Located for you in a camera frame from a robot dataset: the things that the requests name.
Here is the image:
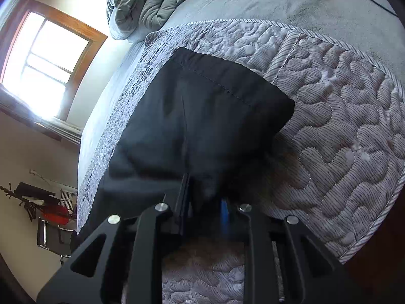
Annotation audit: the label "light grey bed sheet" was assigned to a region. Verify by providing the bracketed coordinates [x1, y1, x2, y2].
[77, 0, 405, 178]

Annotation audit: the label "black metal-framed chair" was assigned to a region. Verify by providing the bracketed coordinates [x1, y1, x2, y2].
[36, 217, 77, 265]

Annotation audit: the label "black pants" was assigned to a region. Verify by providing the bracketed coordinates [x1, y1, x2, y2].
[71, 47, 296, 251]

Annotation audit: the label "black hanging garment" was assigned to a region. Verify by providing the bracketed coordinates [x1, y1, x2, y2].
[14, 182, 57, 204]

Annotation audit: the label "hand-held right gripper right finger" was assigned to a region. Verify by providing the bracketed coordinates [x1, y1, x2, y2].
[219, 197, 358, 304]

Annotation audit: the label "white slatted radiator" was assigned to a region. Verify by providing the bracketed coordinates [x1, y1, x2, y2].
[59, 189, 78, 213]

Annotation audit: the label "folded grey duvet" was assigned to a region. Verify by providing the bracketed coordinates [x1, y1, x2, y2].
[106, 0, 222, 43]

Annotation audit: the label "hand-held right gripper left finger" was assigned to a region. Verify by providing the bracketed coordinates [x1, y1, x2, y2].
[36, 173, 193, 304]

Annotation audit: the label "wooden coat rack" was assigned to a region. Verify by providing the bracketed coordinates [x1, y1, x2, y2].
[0, 182, 40, 224]

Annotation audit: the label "grey quilted leaf-print bedspread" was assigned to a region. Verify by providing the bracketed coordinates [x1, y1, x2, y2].
[76, 19, 405, 304]

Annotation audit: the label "wooden framed window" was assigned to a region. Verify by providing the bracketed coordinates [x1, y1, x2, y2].
[0, 0, 108, 146]

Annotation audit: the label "red cloth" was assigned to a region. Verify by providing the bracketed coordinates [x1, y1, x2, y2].
[41, 204, 71, 226]

